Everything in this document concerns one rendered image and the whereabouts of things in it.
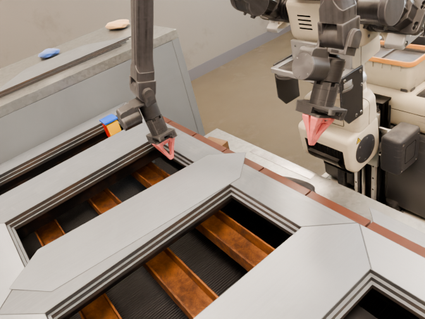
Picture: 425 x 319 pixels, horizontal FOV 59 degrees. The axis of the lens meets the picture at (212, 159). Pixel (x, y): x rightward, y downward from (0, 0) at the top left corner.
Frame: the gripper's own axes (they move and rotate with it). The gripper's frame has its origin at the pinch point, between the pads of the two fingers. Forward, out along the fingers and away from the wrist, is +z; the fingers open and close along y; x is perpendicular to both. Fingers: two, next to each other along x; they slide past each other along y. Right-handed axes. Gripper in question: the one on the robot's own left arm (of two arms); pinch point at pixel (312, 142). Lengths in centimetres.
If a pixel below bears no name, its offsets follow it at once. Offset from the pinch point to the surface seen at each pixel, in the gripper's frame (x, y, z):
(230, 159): 1.8, -29.3, 15.4
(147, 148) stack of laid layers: -8, -64, 23
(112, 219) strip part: -33, -36, 33
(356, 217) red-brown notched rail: 7.3, 12.3, 15.4
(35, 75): -33, -123, 8
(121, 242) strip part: -35, -25, 34
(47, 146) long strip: -33, -101, 33
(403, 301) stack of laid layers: -4.2, 31.9, 21.2
